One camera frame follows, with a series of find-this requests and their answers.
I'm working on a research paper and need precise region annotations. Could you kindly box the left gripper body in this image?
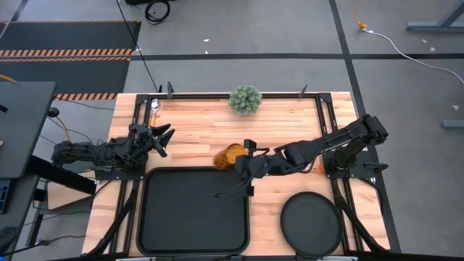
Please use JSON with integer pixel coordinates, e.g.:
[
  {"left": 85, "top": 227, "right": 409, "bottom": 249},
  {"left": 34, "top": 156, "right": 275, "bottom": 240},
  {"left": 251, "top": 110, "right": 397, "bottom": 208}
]
[{"left": 126, "top": 123, "right": 168, "bottom": 160}]

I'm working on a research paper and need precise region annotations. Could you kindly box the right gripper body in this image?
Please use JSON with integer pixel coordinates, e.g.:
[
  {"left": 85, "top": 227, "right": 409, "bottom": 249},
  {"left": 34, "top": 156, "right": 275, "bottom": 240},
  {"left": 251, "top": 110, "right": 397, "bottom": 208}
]
[{"left": 244, "top": 139, "right": 283, "bottom": 197}]

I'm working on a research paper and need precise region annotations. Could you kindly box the amber faceted cup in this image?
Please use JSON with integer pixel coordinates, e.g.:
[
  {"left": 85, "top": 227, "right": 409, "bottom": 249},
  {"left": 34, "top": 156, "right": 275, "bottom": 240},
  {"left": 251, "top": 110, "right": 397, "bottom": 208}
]
[{"left": 212, "top": 142, "right": 249, "bottom": 172}]

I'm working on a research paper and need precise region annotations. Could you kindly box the orange-handled metal spoon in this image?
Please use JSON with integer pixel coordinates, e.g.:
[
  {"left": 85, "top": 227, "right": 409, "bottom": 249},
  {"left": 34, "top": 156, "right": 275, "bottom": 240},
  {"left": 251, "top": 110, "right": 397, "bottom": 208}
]
[{"left": 150, "top": 98, "right": 162, "bottom": 128}]

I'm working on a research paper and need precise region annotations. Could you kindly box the black rectangular tray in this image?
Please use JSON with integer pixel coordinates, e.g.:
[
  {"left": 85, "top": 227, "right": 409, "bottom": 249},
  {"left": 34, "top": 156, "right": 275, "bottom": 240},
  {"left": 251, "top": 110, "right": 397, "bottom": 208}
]
[{"left": 136, "top": 166, "right": 251, "bottom": 257}]

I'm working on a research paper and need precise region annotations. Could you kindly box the black round plate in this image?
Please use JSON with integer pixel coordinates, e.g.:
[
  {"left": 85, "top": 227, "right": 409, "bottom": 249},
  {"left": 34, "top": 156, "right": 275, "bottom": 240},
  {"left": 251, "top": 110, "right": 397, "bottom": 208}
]
[{"left": 279, "top": 191, "right": 344, "bottom": 259}]

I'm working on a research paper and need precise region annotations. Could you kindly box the green artificial potted plant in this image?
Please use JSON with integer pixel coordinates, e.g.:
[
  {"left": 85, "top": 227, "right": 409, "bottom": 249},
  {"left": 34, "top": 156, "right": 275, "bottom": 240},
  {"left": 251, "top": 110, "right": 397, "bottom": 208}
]
[{"left": 228, "top": 84, "right": 263, "bottom": 117}]

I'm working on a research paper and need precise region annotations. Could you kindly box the black desk top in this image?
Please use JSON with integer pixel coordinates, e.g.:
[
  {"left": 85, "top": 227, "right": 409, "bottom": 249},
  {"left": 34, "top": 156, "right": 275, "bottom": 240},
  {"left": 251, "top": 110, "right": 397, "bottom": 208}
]
[{"left": 0, "top": 81, "right": 57, "bottom": 179}]

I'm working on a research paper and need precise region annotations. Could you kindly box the black hazard-striped floor mat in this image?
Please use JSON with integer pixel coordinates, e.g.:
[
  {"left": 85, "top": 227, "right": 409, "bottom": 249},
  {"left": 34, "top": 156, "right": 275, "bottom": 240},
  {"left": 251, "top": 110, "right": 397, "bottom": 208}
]
[{"left": 0, "top": 20, "right": 142, "bottom": 102}]

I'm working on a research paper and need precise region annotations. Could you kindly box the dark grey side desk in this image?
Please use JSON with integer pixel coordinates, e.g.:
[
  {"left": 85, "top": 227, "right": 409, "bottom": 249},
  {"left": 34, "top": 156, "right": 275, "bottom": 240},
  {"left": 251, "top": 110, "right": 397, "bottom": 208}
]
[{"left": 0, "top": 173, "right": 41, "bottom": 261}]

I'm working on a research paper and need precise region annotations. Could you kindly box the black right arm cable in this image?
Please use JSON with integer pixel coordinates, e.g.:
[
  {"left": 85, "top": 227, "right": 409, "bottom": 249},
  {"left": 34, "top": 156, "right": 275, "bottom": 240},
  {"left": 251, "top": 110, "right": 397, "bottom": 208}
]
[{"left": 213, "top": 179, "right": 252, "bottom": 199}]

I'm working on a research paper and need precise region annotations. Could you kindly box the black aluminium table frame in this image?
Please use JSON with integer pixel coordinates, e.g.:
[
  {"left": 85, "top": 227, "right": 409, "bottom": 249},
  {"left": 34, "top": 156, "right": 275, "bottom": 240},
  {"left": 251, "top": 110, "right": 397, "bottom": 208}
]
[{"left": 82, "top": 92, "right": 391, "bottom": 261}]

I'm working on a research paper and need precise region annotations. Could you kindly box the long black floor cable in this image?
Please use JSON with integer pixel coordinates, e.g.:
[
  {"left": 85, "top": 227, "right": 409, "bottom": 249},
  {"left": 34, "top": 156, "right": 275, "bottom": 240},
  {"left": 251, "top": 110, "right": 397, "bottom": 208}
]
[{"left": 115, "top": 0, "right": 160, "bottom": 92}]

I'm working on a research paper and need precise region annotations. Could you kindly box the coiled black cable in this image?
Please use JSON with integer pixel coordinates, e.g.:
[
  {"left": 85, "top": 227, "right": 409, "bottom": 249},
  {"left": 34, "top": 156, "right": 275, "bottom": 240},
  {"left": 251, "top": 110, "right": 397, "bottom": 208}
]
[{"left": 144, "top": 0, "right": 171, "bottom": 25}]

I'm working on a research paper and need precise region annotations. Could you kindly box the yellow extension cord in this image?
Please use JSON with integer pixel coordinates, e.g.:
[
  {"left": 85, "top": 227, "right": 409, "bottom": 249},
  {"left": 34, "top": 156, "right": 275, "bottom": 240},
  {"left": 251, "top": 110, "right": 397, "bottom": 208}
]
[{"left": 354, "top": 0, "right": 368, "bottom": 30}]

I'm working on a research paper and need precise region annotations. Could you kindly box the white floor cable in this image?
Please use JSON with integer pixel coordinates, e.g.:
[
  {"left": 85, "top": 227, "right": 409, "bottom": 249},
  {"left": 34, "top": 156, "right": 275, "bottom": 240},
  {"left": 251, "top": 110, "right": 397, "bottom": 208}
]
[{"left": 364, "top": 28, "right": 464, "bottom": 85}]

